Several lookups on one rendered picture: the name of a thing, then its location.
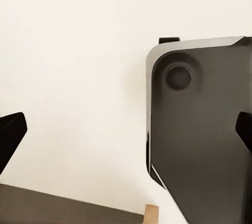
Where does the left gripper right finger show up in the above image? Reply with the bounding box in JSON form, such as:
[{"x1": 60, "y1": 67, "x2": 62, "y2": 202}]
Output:
[{"x1": 236, "y1": 111, "x2": 252, "y2": 153}]

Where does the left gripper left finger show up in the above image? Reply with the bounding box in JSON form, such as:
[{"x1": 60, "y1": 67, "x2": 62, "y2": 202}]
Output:
[{"x1": 0, "y1": 112, "x2": 27, "y2": 175}]

